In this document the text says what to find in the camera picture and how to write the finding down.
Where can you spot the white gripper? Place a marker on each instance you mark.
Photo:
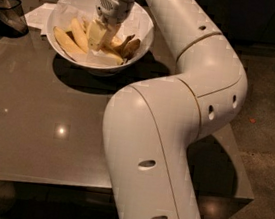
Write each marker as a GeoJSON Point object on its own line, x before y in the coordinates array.
{"type": "Point", "coordinates": [112, 9]}

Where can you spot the curved yellow banana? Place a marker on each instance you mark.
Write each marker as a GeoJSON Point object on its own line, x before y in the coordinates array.
{"type": "Point", "coordinates": [110, 54]}

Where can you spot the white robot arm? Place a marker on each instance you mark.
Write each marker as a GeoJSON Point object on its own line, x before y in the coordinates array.
{"type": "Point", "coordinates": [148, 125]}

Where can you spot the small banana behind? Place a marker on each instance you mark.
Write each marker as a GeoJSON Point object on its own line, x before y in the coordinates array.
{"type": "Point", "coordinates": [116, 41]}

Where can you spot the white paper bowl liner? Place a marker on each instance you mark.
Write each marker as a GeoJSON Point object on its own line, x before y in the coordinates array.
{"type": "Point", "coordinates": [138, 23]}

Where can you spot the right brownish banana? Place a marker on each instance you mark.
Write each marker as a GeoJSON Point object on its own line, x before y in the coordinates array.
{"type": "Point", "coordinates": [128, 47]}

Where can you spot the white bowl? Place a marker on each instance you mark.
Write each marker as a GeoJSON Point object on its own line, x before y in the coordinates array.
{"type": "Point", "coordinates": [76, 33]}

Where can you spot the left yellow banana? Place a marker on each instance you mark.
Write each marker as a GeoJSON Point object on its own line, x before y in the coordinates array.
{"type": "Point", "coordinates": [65, 42]}

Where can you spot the white paper sheets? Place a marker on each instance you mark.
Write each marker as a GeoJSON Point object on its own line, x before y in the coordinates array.
{"type": "Point", "coordinates": [37, 18]}

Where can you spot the black mesh basket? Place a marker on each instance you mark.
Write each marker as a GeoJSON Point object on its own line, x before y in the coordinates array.
{"type": "Point", "coordinates": [12, 19]}

